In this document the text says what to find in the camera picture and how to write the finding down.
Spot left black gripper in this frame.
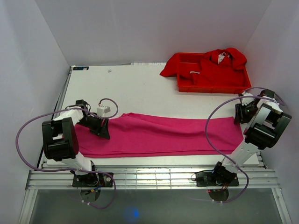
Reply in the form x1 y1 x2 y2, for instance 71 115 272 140
77 115 110 140

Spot pink trousers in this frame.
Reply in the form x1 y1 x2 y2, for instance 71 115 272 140
75 113 243 158

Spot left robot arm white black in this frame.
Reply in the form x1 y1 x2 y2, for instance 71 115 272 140
42 100 111 187

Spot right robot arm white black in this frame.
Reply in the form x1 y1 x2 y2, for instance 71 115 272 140
211 88 292 185

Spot red trousers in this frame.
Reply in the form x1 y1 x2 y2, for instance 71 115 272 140
160 48 247 87

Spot red plastic bin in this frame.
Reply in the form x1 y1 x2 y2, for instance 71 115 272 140
175 52 252 95

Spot blue label sticker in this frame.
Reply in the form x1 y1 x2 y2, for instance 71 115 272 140
73 66 89 70

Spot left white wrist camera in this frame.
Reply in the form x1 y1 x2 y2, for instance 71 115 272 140
96 106 111 117

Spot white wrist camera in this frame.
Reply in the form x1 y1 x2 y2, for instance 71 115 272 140
96 106 111 117
238 91 254 106

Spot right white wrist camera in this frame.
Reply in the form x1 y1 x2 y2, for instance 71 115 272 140
238 91 254 106

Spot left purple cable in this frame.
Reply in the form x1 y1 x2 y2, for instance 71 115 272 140
15 98 119 209

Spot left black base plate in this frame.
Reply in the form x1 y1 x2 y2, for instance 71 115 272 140
72 173 113 188

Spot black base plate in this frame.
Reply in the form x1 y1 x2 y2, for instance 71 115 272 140
195 170 239 187
72 173 113 188

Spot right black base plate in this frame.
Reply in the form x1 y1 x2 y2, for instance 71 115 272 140
195 170 239 187

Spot aluminium rail frame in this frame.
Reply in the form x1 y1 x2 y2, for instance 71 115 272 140
18 167 291 224

